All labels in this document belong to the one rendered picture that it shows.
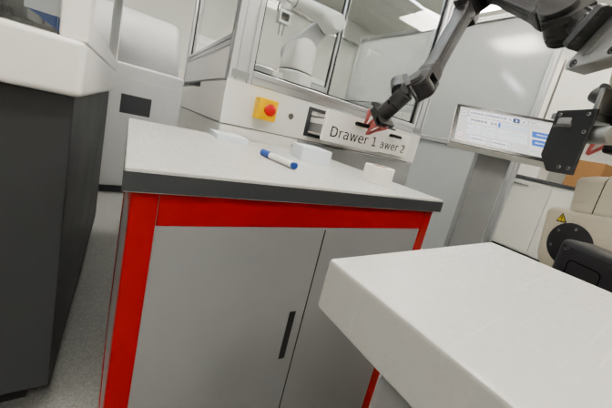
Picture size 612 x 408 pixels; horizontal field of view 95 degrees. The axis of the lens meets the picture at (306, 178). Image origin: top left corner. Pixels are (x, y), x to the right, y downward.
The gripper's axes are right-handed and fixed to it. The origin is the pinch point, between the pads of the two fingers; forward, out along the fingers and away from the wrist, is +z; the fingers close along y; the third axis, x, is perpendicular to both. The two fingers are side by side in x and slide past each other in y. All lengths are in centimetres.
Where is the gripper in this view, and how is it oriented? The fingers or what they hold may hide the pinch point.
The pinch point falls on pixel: (366, 129)
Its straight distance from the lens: 110.4
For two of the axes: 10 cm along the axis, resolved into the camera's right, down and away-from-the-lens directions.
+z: -5.2, 5.0, 6.9
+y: -2.1, -8.6, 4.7
